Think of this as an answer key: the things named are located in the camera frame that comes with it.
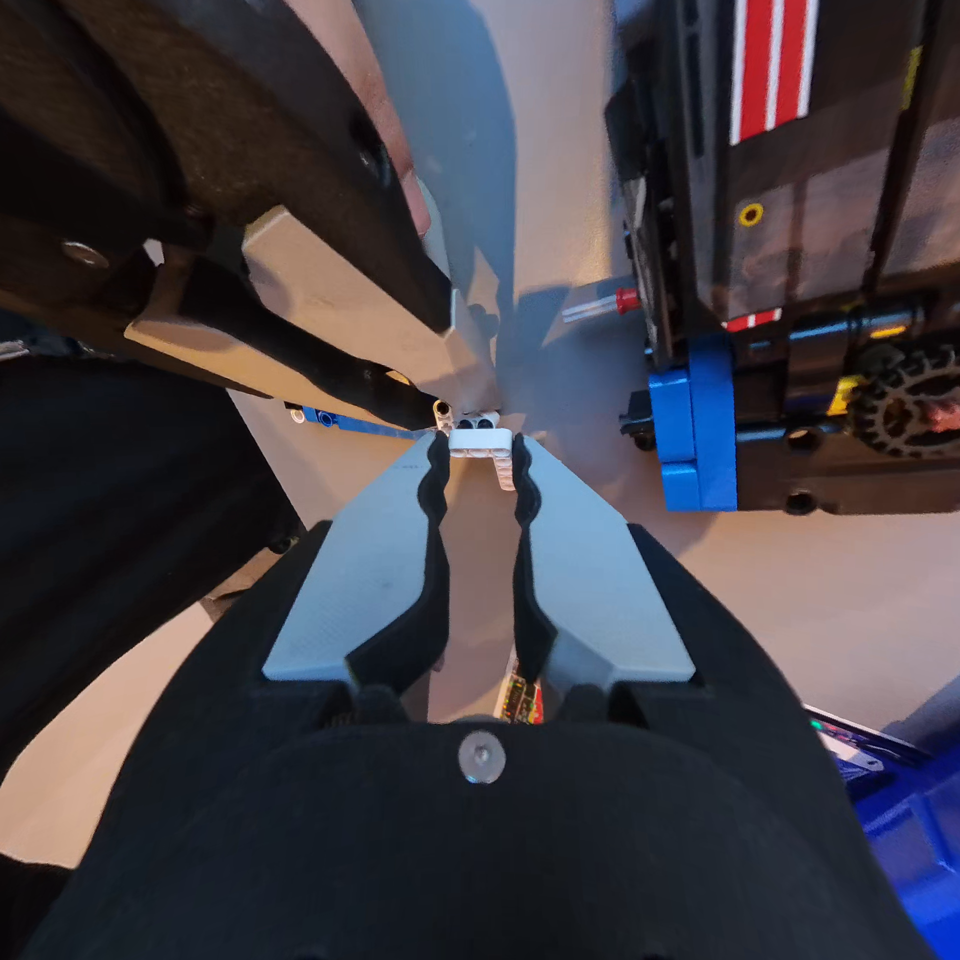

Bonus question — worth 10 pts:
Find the blue plastic bin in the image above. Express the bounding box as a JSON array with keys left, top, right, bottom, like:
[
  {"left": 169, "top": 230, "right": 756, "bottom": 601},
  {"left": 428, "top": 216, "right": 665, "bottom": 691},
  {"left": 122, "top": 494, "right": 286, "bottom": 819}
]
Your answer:
[{"left": 847, "top": 675, "right": 960, "bottom": 960}]

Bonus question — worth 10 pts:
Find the brick race car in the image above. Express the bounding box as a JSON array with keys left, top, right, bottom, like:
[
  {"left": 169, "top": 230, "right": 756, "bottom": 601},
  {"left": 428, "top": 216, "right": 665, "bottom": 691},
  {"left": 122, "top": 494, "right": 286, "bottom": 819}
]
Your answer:
[{"left": 562, "top": 0, "right": 960, "bottom": 519}]

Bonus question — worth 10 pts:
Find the person's black jacket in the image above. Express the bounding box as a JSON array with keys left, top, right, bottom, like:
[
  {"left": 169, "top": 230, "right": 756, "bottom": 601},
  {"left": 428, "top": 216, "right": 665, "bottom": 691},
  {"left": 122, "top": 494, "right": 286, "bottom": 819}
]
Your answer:
[{"left": 0, "top": 311, "right": 305, "bottom": 785}]

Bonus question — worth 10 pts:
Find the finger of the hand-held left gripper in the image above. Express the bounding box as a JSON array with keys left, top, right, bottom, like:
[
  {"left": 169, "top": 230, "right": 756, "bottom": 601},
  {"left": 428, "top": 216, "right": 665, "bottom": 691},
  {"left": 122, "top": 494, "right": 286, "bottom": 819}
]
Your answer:
[
  {"left": 123, "top": 247, "right": 440, "bottom": 432},
  {"left": 241, "top": 204, "right": 500, "bottom": 415}
]

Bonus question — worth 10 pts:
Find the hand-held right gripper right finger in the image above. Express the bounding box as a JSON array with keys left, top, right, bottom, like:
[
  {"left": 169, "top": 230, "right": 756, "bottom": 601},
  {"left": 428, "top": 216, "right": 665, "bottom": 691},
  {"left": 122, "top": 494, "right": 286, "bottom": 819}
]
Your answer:
[{"left": 512, "top": 435, "right": 699, "bottom": 687}]

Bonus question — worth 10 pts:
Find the person's left hand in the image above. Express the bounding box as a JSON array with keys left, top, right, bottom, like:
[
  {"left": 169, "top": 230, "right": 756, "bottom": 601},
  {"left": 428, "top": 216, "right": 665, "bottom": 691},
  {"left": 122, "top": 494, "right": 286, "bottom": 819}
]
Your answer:
[{"left": 288, "top": 0, "right": 435, "bottom": 238}]

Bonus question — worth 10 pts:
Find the blue white brick assembly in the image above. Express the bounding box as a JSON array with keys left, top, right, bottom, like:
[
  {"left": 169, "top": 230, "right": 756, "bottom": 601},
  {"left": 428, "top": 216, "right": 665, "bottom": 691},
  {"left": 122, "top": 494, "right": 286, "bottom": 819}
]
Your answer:
[{"left": 285, "top": 401, "right": 500, "bottom": 440}]

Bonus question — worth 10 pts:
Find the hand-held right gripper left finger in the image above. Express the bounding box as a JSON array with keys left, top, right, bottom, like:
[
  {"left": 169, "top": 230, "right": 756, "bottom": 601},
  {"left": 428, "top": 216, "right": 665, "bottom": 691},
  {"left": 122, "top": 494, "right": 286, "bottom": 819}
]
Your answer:
[{"left": 261, "top": 432, "right": 453, "bottom": 696}]

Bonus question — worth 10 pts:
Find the white angled brick beam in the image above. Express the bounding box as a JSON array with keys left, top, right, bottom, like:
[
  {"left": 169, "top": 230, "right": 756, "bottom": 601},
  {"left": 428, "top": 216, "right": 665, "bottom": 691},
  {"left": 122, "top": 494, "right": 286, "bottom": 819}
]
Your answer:
[{"left": 447, "top": 427, "right": 519, "bottom": 492}]

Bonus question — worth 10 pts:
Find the holographic sticker sheet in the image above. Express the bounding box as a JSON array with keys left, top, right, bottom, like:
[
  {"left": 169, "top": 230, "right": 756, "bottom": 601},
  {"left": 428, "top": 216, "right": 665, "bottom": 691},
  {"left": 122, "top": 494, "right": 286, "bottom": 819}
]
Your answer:
[{"left": 497, "top": 658, "right": 935, "bottom": 792}]

